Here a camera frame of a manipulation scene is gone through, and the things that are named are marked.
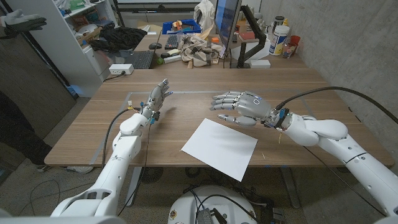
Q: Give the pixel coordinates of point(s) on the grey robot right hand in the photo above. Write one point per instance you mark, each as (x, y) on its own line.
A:
(252, 107)

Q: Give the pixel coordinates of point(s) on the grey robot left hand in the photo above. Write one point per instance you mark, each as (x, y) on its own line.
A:
(155, 98)

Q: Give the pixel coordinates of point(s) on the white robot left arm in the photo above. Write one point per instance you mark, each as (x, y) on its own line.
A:
(118, 158)

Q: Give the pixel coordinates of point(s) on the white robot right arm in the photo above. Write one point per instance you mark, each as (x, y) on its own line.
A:
(348, 152)

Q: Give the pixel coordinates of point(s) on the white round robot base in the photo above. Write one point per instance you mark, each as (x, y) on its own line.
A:
(186, 205)

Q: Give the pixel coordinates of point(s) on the person's grey gloved hand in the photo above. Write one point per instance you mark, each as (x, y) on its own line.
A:
(21, 22)

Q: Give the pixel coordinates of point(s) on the green ball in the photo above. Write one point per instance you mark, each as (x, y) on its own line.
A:
(160, 61)

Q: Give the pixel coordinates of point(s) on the black laptop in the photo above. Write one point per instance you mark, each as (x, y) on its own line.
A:
(141, 59)

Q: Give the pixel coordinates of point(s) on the white rectangular device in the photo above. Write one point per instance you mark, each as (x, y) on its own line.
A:
(172, 59)

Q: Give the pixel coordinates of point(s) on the white flat box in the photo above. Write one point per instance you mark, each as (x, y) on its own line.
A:
(260, 63)

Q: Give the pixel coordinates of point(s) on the white paper sheet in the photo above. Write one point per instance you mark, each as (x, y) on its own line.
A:
(220, 146)

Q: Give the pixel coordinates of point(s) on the black computer mouse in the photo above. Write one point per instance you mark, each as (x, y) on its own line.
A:
(155, 45)

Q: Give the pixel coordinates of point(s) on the small black keyboard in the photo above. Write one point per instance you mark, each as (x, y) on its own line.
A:
(172, 42)

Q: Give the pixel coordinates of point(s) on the beige plaid cloth bag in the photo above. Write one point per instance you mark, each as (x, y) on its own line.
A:
(199, 49)

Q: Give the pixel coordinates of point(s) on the black jacket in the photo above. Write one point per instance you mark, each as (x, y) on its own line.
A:
(121, 38)

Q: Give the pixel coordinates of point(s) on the white wipes canister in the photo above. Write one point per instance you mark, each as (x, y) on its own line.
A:
(279, 40)

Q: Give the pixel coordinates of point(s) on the orange block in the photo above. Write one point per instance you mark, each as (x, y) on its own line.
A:
(215, 40)

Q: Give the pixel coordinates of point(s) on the red cup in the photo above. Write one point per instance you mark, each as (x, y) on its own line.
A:
(295, 40)

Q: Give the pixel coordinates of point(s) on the blue plastic bin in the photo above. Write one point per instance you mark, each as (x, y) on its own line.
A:
(186, 23)

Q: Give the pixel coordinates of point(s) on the grey table leg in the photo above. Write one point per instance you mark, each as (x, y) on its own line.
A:
(290, 186)
(133, 186)

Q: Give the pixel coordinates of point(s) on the flat computer monitor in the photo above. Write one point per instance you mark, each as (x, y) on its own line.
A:
(226, 21)

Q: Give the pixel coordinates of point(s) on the dark lidded bottle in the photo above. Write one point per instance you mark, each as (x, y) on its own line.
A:
(278, 21)

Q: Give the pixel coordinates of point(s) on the white shelf unit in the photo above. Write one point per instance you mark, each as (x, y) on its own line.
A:
(71, 62)

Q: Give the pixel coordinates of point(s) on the white plastic bag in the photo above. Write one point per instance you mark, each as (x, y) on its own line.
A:
(205, 14)

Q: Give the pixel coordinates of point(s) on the white shoe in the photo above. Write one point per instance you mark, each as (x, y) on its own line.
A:
(79, 169)

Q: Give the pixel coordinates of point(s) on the grey heatsink module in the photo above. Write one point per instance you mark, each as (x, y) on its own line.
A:
(204, 217)

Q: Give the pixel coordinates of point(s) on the person's dark trouser leg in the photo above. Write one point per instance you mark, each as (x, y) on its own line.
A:
(18, 133)

